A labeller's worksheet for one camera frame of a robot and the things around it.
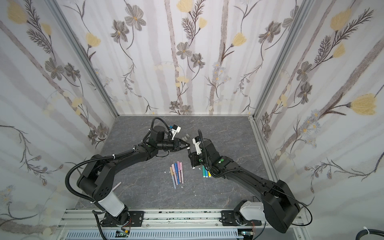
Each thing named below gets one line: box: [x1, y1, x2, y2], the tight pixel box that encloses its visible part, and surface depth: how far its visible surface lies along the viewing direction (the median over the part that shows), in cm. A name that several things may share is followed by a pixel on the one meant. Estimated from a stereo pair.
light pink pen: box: [171, 163, 178, 185], surface depth 92 cm
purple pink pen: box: [177, 161, 181, 183], surface depth 92 cm
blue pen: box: [174, 163, 181, 185], surface depth 90 cm
